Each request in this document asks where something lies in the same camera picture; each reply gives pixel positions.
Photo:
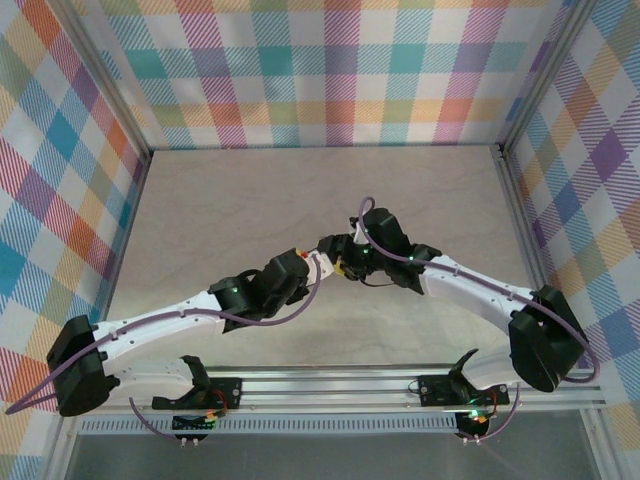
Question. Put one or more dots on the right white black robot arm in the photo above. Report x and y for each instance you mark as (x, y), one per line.
(475, 295)

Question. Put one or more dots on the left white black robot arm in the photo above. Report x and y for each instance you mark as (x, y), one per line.
(165, 325)

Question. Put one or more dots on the aluminium base beam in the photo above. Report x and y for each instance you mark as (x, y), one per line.
(325, 387)

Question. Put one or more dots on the grey metal panel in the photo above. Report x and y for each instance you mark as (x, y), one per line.
(325, 460)

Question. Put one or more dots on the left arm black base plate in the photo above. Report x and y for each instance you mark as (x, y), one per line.
(234, 387)

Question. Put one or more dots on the aluminium side rail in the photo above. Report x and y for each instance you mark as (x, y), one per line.
(131, 215)
(527, 240)

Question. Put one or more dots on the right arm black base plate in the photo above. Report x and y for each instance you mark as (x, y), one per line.
(429, 386)

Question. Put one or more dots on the aluminium frame post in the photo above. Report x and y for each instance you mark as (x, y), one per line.
(112, 87)
(545, 75)

